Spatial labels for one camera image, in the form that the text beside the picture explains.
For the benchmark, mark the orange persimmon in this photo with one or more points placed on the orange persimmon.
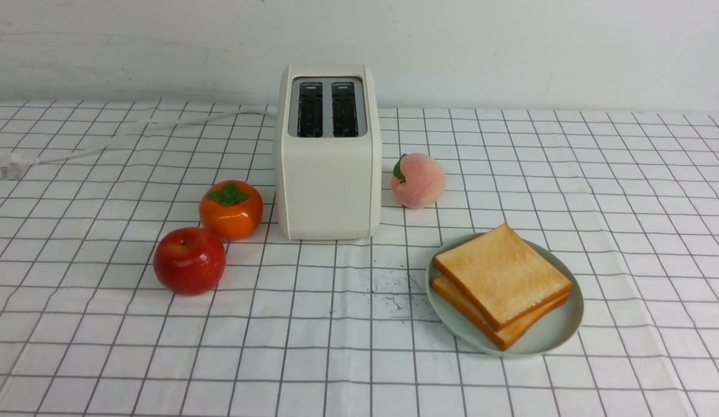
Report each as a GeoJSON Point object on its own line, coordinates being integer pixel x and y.
{"type": "Point", "coordinates": [232, 209]}

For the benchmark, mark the toasted bread slice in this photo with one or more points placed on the toasted bread slice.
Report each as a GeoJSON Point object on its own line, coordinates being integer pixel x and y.
{"type": "Point", "coordinates": [503, 276]}
{"type": "Point", "coordinates": [505, 338]}

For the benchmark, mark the light green plate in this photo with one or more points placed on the light green plate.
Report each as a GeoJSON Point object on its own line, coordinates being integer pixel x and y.
{"type": "Point", "coordinates": [550, 332]}

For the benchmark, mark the white grid tablecloth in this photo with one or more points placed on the white grid tablecloth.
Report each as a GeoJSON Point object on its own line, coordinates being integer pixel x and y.
{"type": "Point", "coordinates": [629, 201]}

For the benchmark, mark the red apple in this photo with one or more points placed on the red apple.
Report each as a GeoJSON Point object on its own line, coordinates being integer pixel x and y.
{"type": "Point", "coordinates": [190, 261]}

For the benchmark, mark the pink peach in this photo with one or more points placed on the pink peach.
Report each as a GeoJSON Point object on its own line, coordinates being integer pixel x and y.
{"type": "Point", "coordinates": [417, 180]}

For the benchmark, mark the cream two-slot toaster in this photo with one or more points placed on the cream two-slot toaster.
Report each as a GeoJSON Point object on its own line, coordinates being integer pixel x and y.
{"type": "Point", "coordinates": [327, 150]}

